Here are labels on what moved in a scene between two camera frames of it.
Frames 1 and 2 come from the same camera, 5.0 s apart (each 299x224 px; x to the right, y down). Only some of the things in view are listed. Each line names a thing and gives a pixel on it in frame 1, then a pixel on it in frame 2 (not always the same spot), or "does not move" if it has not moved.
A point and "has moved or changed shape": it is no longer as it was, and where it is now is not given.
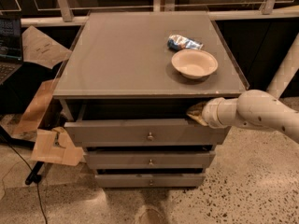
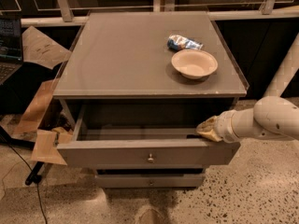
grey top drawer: x=157 y=133 has moved or changed shape
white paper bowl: x=193 y=63 does not move
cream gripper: x=210 y=113 → x=223 y=126
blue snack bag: x=177 y=42 does not move
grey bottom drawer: x=147 y=180 does not move
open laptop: x=10 y=45 does not move
